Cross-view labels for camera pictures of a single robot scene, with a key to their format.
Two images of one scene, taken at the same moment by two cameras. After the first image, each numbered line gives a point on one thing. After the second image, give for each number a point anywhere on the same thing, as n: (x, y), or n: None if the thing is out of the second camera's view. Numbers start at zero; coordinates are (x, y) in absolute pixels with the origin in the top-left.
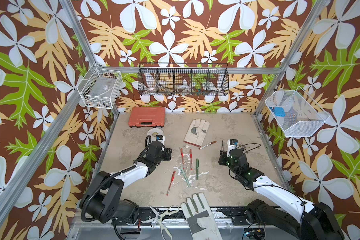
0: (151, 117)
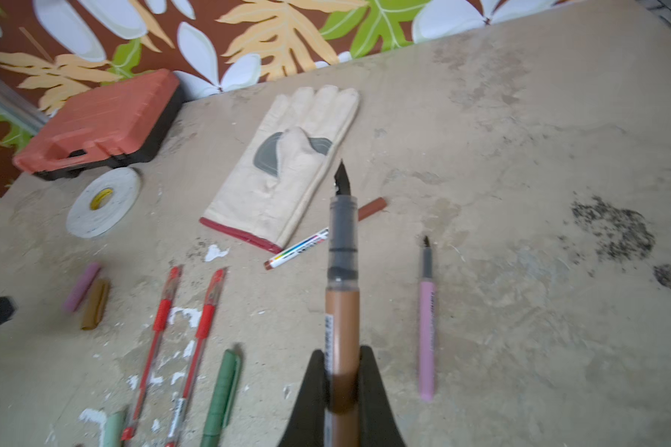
0: (103, 126)
